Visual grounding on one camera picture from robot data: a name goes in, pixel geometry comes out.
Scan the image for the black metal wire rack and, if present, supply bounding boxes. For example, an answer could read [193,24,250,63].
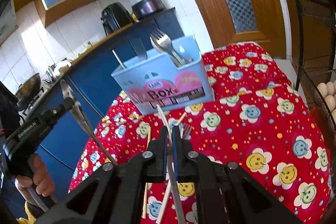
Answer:
[291,0,335,155]

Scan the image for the black wok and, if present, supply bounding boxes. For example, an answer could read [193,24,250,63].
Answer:
[15,73,41,106]

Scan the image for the light blue utensil holder box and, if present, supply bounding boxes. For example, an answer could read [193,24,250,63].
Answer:
[111,35,215,115]

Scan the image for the black air fryer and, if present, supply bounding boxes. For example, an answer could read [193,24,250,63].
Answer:
[100,2,135,36]

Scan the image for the white egg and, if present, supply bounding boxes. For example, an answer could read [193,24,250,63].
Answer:
[317,83,328,98]
[324,95,336,112]

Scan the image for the person's left hand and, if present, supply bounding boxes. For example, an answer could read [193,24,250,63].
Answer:
[15,154,55,204]

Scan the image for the dark fork in box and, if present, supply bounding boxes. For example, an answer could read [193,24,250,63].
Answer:
[129,38,147,61]

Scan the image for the wooden side cabinet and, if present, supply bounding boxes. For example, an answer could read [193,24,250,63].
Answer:
[286,0,335,71]

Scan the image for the red floral tablecloth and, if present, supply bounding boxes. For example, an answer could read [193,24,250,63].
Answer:
[69,42,331,223]

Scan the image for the silver fork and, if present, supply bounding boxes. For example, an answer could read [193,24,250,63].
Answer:
[156,104,194,224]
[150,29,181,67]

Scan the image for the dark rice cooker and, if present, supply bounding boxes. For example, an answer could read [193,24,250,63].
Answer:
[131,0,166,20]

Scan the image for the silver knife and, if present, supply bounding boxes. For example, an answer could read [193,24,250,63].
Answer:
[60,80,117,165]

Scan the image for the blue lower kitchen cabinets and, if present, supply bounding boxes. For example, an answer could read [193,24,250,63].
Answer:
[37,8,184,200]

